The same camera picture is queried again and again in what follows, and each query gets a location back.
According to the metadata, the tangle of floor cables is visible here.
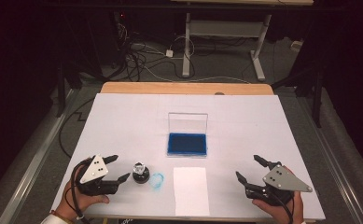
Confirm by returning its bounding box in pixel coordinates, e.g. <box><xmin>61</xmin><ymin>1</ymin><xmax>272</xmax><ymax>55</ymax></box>
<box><xmin>112</xmin><ymin>12</ymin><xmax>199</xmax><ymax>83</ymax></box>

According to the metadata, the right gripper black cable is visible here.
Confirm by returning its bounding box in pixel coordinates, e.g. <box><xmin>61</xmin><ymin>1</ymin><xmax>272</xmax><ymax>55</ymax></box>
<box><xmin>266</xmin><ymin>189</ymin><xmax>295</xmax><ymax>224</ymax></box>

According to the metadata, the black round stamp cap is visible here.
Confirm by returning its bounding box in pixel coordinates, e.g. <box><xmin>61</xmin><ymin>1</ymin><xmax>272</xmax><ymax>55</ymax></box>
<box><xmin>132</xmin><ymin>170</ymin><xmax>151</xmax><ymax>185</ymax></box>

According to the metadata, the aluminium floor rail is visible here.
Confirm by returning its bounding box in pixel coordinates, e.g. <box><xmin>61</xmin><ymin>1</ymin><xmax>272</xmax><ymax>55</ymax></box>
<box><xmin>295</xmin><ymin>94</ymin><xmax>363</xmax><ymax>224</ymax></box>
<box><xmin>0</xmin><ymin>88</ymin><xmax>80</xmax><ymax>224</ymax></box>

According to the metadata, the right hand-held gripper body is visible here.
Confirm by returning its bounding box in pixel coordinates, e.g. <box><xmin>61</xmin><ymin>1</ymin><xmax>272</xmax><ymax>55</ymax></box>
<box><xmin>245</xmin><ymin>161</ymin><xmax>314</xmax><ymax>207</ymax></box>

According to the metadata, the person's right hand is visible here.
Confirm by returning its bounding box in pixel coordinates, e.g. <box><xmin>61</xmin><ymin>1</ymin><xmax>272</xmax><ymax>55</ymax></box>
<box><xmin>252</xmin><ymin>189</ymin><xmax>304</xmax><ymax>224</ymax></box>

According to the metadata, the brown wrist bracelet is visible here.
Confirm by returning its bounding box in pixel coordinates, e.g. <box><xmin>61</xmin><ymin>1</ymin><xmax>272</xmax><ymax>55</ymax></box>
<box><xmin>49</xmin><ymin>209</ymin><xmax>75</xmax><ymax>224</ymax></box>

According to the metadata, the desk with white metal legs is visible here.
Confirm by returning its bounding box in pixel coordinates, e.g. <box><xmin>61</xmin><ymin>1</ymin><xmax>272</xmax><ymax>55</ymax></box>
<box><xmin>171</xmin><ymin>0</ymin><xmax>314</xmax><ymax>82</ymax></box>

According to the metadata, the white paper sheet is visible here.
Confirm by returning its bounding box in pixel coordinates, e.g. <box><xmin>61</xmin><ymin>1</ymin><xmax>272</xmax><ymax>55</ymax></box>
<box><xmin>173</xmin><ymin>166</ymin><xmax>211</xmax><ymax>217</ymax></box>

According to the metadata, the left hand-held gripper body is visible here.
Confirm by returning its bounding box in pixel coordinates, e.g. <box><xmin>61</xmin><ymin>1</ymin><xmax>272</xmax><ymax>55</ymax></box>
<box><xmin>75</xmin><ymin>154</ymin><xmax>121</xmax><ymax>197</ymax></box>

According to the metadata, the black floor cable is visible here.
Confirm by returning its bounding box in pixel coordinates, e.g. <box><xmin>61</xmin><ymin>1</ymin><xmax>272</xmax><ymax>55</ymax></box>
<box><xmin>58</xmin><ymin>97</ymin><xmax>96</xmax><ymax>158</ymax></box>

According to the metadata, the person's left hand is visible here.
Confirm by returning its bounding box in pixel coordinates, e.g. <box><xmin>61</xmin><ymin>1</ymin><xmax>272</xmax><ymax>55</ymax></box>
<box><xmin>55</xmin><ymin>164</ymin><xmax>110</xmax><ymax>220</ymax></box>

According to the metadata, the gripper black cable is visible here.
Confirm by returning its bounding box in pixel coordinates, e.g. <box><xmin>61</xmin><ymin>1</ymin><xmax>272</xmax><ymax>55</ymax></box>
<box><xmin>266</xmin><ymin>189</ymin><xmax>295</xmax><ymax>224</ymax></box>
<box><xmin>70</xmin><ymin>158</ymin><xmax>91</xmax><ymax>224</ymax></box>

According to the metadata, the clear blue stamp cap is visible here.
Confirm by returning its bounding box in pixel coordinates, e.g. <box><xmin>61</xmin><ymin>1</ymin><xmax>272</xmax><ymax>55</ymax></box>
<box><xmin>148</xmin><ymin>172</ymin><xmax>165</xmax><ymax>189</ymax></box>

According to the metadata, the blue ink pad clear lid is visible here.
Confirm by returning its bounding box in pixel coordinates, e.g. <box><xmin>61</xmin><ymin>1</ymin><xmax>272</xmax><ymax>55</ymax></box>
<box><xmin>166</xmin><ymin>112</ymin><xmax>209</xmax><ymax>158</ymax></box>

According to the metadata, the white table cover board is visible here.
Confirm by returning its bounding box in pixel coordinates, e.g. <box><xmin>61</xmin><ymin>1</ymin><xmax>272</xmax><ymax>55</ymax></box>
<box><xmin>49</xmin><ymin>92</ymin><xmax>327</xmax><ymax>222</ymax></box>

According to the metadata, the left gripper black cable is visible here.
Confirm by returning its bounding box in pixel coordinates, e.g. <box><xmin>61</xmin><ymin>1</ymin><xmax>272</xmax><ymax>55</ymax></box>
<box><xmin>70</xmin><ymin>158</ymin><xmax>91</xmax><ymax>224</ymax></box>

